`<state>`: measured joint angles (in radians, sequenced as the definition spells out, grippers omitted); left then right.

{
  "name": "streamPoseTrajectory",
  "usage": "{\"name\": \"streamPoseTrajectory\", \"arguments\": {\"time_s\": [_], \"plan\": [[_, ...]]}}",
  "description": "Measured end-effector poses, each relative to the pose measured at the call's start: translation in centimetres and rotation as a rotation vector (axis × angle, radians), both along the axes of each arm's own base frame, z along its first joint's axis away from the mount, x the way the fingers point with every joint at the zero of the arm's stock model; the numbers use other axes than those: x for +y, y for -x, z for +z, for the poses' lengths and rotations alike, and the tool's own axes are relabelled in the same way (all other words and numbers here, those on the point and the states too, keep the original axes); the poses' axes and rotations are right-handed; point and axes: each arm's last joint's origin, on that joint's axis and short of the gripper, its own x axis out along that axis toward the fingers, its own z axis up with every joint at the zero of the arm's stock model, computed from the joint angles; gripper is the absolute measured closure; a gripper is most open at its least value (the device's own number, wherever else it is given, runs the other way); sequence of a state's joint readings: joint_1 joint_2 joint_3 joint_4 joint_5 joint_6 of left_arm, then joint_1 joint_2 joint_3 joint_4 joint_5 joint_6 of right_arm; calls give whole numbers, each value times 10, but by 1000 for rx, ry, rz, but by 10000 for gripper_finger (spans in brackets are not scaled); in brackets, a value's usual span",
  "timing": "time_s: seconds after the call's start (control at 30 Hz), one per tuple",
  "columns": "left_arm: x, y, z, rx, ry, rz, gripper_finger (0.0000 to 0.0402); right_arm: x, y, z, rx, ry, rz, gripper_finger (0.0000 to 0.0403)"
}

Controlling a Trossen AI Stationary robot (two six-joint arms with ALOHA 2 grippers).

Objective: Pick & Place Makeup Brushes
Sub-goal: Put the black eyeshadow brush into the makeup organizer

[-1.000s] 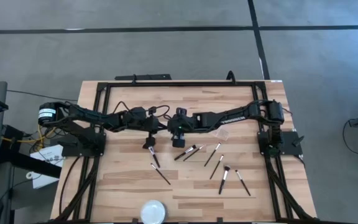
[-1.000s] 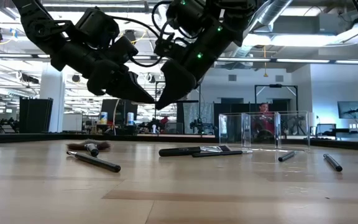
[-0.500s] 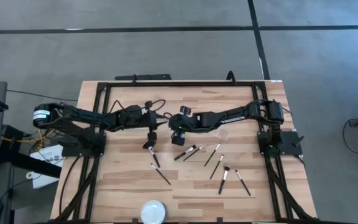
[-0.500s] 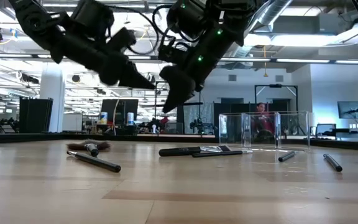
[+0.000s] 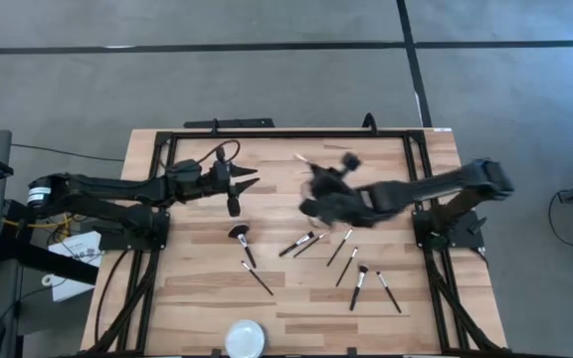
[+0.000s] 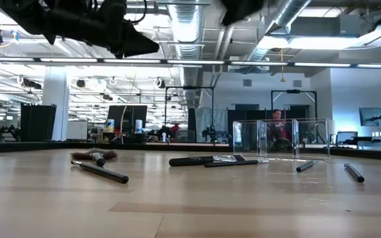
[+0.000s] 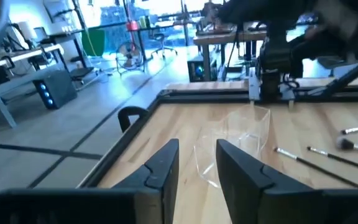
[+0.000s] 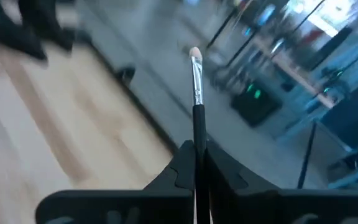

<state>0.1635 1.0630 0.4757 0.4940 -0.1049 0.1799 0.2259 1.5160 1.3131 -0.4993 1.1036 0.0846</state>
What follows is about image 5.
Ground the thick black cable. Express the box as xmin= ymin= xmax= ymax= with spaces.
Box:
xmin=94 ymin=248 xmax=133 ymax=347

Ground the white paper sheet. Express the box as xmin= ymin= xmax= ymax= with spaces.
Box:
xmin=47 ymin=231 xmax=104 ymax=303

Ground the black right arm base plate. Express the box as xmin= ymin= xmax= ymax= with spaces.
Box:
xmin=412 ymin=208 xmax=487 ymax=250

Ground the black bar device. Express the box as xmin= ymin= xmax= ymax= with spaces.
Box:
xmin=183 ymin=117 xmax=276 ymax=130

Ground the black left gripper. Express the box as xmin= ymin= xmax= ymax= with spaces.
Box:
xmin=199 ymin=158 xmax=262 ymax=200

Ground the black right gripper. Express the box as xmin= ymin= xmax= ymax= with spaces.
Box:
xmin=298 ymin=162 xmax=375 ymax=229

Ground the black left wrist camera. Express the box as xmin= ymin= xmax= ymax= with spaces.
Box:
xmin=225 ymin=192 xmax=243 ymax=219

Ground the fluffy round makeup brush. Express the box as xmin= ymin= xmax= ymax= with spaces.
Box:
xmin=348 ymin=265 xmax=370 ymax=312

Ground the white round disc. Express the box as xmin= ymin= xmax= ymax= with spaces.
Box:
xmin=223 ymin=318 xmax=269 ymax=358

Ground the black silver-ferrule makeup brush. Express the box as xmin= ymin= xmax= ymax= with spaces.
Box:
xmin=279 ymin=231 xmax=316 ymax=259

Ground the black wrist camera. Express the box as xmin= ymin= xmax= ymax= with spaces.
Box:
xmin=225 ymin=192 xmax=243 ymax=219
xmin=339 ymin=151 xmax=363 ymax=174

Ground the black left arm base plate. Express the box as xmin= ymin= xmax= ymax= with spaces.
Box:
xmin=97 ymin=211 xmax=171 ymax=252

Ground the black metal table frame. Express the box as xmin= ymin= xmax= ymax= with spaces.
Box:
xmin=86 ymin=127 xmax=511 ymax=358

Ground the yellow cable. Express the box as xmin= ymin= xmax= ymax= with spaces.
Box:
xmin=1 ymin=214 xmax=77 ymax=236

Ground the long thin makeup brush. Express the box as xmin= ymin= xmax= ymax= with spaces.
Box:
xmin=240 ymin=261 xmax=275 ymax=296

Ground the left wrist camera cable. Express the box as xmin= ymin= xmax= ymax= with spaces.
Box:
xmin=197 ymin=139 xmax=242 ymax=168

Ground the thin black floor cable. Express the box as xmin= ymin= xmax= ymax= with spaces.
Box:
xmin=10 ymin=142 xmax=126 ymax=163

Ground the black stand beam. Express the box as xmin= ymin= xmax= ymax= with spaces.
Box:
xmin=0 ymin=198 xmax=99 ymax=287

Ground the large fan makeup brush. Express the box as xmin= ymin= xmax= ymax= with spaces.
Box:
xmin=227 ymin=224 xmax=258 ymax=269

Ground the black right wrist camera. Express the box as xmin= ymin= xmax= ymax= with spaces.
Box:
xmin=339 ymin=151 xmax=363 ymax=174

